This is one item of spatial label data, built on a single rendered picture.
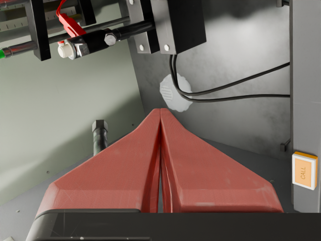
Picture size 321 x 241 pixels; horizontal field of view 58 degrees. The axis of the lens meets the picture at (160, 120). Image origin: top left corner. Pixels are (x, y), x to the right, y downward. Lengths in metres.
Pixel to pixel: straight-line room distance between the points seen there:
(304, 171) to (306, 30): 0.19
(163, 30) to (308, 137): 0.27
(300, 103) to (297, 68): 0.05
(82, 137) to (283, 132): 0.48
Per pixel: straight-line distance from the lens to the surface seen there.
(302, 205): 0.52
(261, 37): 0.56
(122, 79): 0.82
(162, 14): 0.48
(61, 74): 0.73
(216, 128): 0.70
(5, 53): 0.59
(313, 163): 0.45
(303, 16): 0.39
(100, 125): 0.41
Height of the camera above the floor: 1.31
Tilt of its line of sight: 35 degrees down
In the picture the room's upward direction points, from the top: 121 degrees counter-clockwise
